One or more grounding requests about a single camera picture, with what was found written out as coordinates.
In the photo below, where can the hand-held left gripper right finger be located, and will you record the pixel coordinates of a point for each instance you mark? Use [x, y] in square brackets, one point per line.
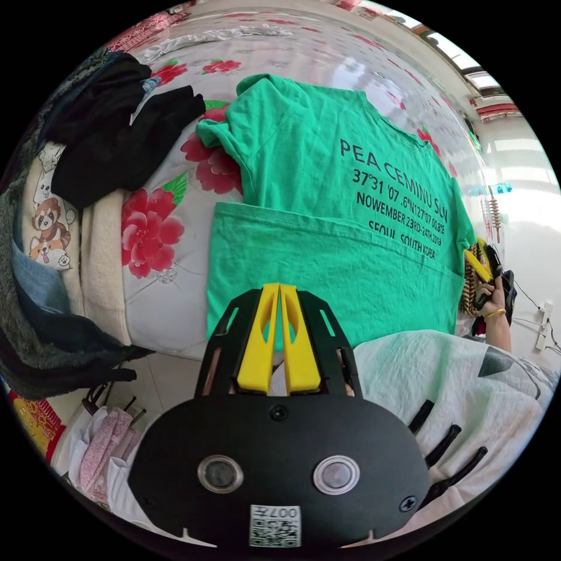
[301, 346]

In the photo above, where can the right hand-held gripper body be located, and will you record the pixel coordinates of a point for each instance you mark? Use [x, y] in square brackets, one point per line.
[499, 276]

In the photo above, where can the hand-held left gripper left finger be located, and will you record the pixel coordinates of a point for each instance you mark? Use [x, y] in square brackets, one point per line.
[257, 346]

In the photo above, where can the green t-shirt with black lettering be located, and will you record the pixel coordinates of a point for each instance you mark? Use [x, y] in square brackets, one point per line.
[315, 184]

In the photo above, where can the person's right forearm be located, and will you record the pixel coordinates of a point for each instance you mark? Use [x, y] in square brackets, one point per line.
[498, 328]

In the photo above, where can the person's right hand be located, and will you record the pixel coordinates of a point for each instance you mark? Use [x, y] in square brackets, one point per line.
[494, 298]

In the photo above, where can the yellow black striped cloth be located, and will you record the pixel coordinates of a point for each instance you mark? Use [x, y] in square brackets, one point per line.
[469, 289]

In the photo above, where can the white power strip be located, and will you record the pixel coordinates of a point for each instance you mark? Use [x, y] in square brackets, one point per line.
[544, 326]

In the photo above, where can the person's body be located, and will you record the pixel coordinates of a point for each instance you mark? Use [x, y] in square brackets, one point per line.
[447, 385]

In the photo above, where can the window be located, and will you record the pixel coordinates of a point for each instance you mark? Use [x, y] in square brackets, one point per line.
[469, 65]

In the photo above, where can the red and yellow carton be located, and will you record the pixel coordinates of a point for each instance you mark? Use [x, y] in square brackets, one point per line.
[35, 423]

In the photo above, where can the pile of clothes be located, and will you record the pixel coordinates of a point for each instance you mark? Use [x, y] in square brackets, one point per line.
[92, 144]

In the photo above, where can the bed with floral quilt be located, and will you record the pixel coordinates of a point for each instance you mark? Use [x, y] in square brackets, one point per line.
[307, 48]

